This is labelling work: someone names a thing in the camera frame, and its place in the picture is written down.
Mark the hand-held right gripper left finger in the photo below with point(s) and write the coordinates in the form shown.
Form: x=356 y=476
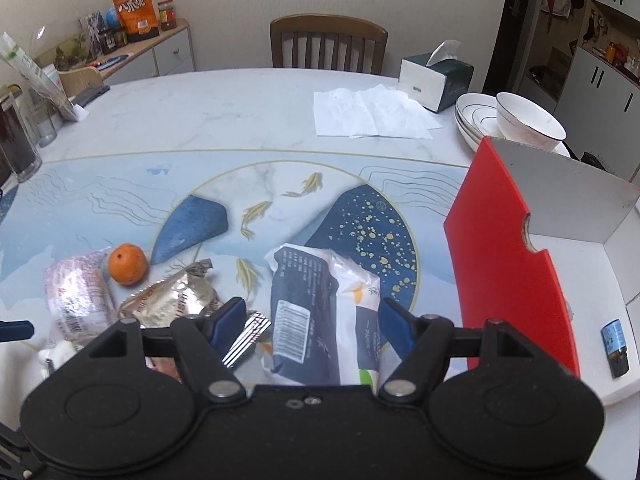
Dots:
x=227 y=321

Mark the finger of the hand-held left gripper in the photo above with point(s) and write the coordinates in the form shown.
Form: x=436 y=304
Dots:
x=15 y=331

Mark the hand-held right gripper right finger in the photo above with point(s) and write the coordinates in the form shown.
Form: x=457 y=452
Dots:
x=397 y=329

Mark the pink snack packet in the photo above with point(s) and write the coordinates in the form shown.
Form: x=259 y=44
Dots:
x=75 y=290

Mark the blue white tissue pack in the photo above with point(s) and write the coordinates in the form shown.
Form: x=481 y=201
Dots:
x=310 y=300

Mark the red and white cardboard box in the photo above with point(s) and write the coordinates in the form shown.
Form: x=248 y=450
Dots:
x=500 y=260

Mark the gold foil packet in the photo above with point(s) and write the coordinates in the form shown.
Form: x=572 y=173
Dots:
x=165 y=300

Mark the orange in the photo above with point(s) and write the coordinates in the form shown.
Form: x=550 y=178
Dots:
x=127 y=263

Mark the blue fish print table mat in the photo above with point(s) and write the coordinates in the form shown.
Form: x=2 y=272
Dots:
x=100 y=195

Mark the dark filled glass jar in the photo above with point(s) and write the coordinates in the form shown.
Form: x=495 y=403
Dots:
x=17 y=145

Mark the clear drinking glass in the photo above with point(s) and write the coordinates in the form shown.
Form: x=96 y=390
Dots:
x=45 y=125

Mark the small blue bottle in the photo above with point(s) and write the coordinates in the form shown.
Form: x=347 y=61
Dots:
x=614 y=345

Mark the white paper tissue sheet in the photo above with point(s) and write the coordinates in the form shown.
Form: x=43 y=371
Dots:
x=370 y=112

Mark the white bowl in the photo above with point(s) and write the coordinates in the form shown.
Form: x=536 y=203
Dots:
x=525 y=125

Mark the green white tissue box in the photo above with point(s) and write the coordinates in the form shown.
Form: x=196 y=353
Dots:
x=450 y=85

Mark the white plastic bottle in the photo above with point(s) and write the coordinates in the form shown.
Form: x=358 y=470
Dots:
x=52 y=77

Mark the green white plastic packet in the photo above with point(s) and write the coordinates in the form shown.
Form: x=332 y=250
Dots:
x=35 y=75

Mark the bent wooden stand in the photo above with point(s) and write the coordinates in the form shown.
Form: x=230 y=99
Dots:
x=80 y=80

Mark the black ribbed rack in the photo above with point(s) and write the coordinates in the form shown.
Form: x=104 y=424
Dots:
x=600 y=162

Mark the wood and white sideboard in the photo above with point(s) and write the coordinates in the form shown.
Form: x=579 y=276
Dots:
x=170 y=55

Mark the glass plant terrarium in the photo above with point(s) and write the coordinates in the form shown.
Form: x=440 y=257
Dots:
x=70 y=55

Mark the blue round dish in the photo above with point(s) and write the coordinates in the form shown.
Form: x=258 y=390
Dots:
x=112 y=61

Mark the white storage cabinet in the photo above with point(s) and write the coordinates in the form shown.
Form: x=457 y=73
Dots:
x=590 y=100

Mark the small dark glass jar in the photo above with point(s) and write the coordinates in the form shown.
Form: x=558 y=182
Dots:
x=120 y=37
x=107 y=41

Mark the printed photo card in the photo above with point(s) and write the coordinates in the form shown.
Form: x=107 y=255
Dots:
x=91 y=32

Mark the red lid jar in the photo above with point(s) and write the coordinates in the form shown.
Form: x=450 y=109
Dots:
x=167 y=17

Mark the wooden dining chair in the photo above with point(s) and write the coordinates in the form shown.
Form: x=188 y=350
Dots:
x=327 y=25

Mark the dark wooden door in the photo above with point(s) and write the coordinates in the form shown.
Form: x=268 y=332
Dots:
x=502 y=35

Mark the orange snack bag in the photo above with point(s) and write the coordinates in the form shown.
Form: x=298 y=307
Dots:
x=135 y=10

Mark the small blue globe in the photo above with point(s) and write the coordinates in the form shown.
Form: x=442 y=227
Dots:
x=112 y=17

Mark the orange bottle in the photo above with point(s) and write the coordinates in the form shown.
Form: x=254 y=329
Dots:
x=610 y=51

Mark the red container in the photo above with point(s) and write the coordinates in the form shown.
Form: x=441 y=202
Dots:
x=621 y=55

